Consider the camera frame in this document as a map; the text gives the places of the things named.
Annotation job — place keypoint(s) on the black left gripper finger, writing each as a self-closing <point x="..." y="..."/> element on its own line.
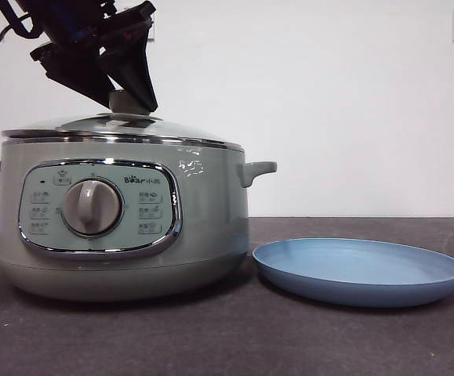
<point x="73" y="66"/>
<point x="134" y="66"/>

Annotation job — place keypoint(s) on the glass lid with green knob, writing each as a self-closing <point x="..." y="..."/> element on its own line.
<point x="171" y="127"/>

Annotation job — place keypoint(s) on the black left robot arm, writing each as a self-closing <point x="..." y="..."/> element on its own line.
<point x="58" y="19"/>

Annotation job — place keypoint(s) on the pale green electric steamer pot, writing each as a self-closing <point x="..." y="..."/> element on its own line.
<point x="211" y="219"/>

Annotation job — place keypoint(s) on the blue round plate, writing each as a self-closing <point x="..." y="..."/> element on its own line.
<point x="360" y="282"/>

